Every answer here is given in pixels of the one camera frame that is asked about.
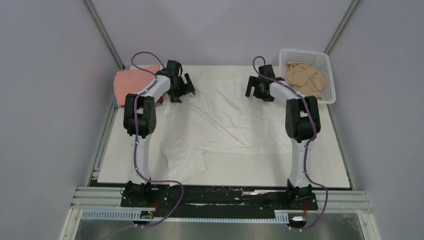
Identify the aluminium frame rail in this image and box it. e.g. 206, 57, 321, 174
70, 185, 372, 213

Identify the white slotted cable duct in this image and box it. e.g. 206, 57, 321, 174
80, 209, 289, 224

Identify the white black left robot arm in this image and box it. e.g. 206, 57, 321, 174
123, 60, 196, 207

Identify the red folded t-shirt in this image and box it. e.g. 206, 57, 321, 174
156, 96, 164, 105

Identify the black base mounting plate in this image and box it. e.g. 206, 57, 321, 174
119, 184, 318, 219

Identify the white plastic laundry basket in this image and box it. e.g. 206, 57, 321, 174
279, 48, 336, 105

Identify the pink folded t-shirt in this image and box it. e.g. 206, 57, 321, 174
113, 64, 161, 105

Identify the beige crumpled t-shirt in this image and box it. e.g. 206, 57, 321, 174
284, 61, 327, 100

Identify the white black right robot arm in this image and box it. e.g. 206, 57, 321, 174
245, 64, 321, 209

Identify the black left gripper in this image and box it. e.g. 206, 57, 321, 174
166, 74, 195, 104

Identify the white t-shirt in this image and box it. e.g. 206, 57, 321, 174
159, 78, 292, 182

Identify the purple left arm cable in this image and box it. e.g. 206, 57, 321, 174
130, 50, 185, 228

